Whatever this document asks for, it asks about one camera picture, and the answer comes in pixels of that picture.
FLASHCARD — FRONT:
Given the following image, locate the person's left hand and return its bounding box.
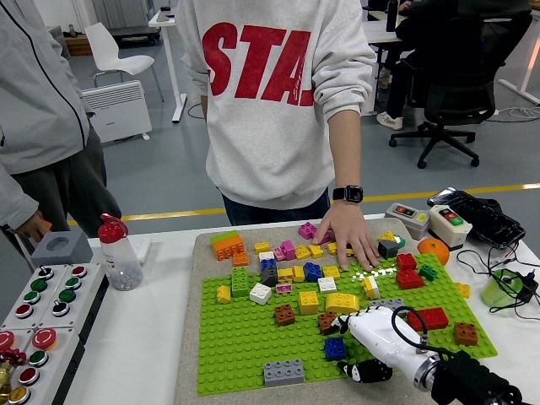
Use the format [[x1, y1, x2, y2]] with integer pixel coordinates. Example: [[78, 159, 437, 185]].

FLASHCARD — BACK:
[[314, 201, 381, 272]]

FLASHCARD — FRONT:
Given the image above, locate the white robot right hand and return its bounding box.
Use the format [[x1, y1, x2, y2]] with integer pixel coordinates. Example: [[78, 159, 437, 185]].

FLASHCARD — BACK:
[[335, 305, 428, 384]]

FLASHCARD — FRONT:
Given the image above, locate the person's right hand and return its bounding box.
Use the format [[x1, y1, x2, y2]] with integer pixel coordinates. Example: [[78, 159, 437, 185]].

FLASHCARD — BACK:
[[14, 209, 52, 244]]

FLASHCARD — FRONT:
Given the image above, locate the blue square brick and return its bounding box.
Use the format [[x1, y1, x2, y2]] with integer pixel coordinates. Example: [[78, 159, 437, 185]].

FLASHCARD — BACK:
[[324, 337, 348, 362], [303, 262, 324, 283]]

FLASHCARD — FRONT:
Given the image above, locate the grey two-by-four brick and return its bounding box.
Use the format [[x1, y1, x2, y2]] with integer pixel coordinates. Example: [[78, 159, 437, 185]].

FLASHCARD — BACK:
[[263, 359, 305, 387], [368, 298, 407, 314]]

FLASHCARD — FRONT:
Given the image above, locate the green studded baseplate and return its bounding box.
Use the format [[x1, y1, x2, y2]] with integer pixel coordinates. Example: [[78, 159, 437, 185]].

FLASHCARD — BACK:
[[196, 251, 499, 397]]

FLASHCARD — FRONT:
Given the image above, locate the yellow and white brick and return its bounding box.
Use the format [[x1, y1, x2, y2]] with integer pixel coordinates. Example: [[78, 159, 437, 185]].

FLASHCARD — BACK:
[[363, 275, 381, 300]]

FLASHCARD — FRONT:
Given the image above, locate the yellow curved brick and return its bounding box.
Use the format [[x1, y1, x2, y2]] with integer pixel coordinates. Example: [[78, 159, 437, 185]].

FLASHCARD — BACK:
[[325, 292, 361, 315]]

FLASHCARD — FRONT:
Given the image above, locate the red two-by-four brick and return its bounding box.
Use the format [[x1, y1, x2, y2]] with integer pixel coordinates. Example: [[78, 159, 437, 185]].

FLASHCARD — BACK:
[[407, 306, 450, 332]]

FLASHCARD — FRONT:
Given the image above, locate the brown square brick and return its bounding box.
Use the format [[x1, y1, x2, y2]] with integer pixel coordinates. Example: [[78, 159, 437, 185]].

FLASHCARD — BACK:
[[453, 321, 480, 347], [316, 310, 341, 337], [273, 304, 296, 327]]

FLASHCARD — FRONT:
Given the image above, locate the wide red brick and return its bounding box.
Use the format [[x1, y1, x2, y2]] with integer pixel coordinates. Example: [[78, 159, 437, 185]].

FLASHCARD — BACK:
[[395, 269, 425, 290]]

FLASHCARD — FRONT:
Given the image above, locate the red square brick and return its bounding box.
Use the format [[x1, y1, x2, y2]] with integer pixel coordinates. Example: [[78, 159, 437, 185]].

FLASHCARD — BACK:
[[396, 252, 419, 272]]

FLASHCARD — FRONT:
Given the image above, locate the yellow square brick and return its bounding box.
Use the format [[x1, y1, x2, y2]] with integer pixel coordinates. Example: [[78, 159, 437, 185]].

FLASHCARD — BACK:
[[299, 290, 321, 316]]

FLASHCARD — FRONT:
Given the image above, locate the tall lime green brick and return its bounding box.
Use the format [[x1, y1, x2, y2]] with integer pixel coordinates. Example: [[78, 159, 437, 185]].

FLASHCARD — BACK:
[[230, 267, 250, 298]]

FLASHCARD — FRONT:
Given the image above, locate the orange brick with lime top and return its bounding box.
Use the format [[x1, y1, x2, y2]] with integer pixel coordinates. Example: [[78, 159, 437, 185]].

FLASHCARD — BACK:
[[211, 229, 246, 261]]

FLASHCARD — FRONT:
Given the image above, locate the black wristwatch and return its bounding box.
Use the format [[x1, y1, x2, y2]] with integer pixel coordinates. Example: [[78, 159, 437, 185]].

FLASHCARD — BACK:
[[332, 184, 364, 203]]

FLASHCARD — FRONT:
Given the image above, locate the grey block with round hole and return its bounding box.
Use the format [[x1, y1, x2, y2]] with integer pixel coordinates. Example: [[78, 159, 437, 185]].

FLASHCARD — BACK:
[[30, 229, 95, 267]]

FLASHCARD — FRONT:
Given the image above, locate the grey four-button control box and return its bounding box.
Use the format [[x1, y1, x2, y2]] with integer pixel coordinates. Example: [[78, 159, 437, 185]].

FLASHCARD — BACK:
[[36, 262, 107, 345], [0, 264, 71, 331]]

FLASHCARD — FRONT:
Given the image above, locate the orange fruit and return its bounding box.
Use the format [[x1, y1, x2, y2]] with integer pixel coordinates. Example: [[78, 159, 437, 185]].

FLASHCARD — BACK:
[[417, 237, 451, 266]]

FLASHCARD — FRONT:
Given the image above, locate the clear bottle with red cap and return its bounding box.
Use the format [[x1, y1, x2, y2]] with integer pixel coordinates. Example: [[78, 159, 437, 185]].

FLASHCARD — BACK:
[[97, 213, 144, 292]]

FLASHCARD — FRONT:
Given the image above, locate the grey emergency-stop control box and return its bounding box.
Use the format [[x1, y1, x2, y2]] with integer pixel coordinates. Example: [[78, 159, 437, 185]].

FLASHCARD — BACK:
[[0, 328, 35, 405], [8, 327, 88, 405]]

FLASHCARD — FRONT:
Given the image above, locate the green translucent cup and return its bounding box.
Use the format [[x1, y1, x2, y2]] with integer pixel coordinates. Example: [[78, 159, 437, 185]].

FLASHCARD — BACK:
[[480, 268, 528, 308]]

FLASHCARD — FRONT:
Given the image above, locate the person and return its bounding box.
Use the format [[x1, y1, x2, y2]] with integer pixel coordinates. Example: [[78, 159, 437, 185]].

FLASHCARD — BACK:
[[376, 0, 486, 131], [175, 0, 379, 227], [0, 0, 123, 271]]

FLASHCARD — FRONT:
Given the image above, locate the black electronic device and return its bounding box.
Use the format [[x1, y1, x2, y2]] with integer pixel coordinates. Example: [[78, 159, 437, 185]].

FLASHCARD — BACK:
[[427, 187, 527, 250]]

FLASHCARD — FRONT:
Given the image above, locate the white panel heater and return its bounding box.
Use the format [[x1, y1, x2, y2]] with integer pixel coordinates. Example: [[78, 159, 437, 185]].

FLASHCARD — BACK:
[[81, 79, 153, 144]]

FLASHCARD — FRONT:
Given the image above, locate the black office chair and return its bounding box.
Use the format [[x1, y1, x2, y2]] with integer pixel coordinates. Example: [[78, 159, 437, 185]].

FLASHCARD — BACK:
[[387, 10, 533, 170]]

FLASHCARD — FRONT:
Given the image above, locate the brown wooden box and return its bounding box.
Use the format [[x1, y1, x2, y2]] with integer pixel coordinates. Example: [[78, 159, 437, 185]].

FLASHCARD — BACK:
[[65, 35, 93, 57]]

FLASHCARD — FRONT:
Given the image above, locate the clear storage box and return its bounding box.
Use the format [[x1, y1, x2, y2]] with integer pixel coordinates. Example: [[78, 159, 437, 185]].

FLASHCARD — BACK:
[[45, 25, 72, 60]]

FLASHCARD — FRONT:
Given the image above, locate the white plastic chair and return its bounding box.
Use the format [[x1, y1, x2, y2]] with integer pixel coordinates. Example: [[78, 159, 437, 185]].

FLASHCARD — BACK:
[[84, 22, 165, 102]]

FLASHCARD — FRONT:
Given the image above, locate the black bottle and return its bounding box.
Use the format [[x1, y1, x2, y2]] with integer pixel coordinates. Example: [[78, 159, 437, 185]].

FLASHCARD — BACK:
[[386, 0, 400, 33]]

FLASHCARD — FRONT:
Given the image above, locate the black platform trolley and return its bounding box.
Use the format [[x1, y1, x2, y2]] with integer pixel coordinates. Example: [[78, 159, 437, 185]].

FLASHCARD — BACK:
[[107, 24, 162, 47]]

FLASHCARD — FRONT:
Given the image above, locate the white desk with devices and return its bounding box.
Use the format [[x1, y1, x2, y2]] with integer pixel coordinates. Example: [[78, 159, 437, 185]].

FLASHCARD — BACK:
[[148, 6, 189, 124]]

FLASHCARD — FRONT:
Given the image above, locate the grey switch box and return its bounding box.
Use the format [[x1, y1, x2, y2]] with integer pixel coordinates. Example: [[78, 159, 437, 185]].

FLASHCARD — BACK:
[[384, 202, 432, 240]]

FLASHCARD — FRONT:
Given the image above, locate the beige switch box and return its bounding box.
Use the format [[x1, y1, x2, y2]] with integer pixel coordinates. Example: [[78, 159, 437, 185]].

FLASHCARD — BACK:
[[429, 204, 473, 251]]

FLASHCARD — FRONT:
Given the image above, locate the white wall switch plate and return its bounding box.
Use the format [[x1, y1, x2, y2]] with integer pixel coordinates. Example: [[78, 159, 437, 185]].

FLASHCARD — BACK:
[[124, 235, 153, 267]]

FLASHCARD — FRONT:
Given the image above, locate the brass valve with red handle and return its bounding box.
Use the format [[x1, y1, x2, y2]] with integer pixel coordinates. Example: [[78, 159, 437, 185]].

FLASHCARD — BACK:
[[0, 348, 27, 400]]

